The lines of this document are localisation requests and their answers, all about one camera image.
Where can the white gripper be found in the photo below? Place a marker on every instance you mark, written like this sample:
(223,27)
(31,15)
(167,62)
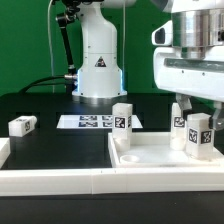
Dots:
(199,78)

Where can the white square tabletop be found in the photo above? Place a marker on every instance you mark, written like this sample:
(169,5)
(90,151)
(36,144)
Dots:
(151,149)

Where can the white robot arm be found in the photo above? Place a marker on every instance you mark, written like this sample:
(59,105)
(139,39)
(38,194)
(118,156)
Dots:
(91,41)

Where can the white U-shaped obstacle fence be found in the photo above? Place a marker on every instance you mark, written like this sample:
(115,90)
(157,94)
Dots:
(106,180)

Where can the white marker base plate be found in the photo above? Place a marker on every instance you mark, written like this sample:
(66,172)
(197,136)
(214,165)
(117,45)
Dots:
(85,122)

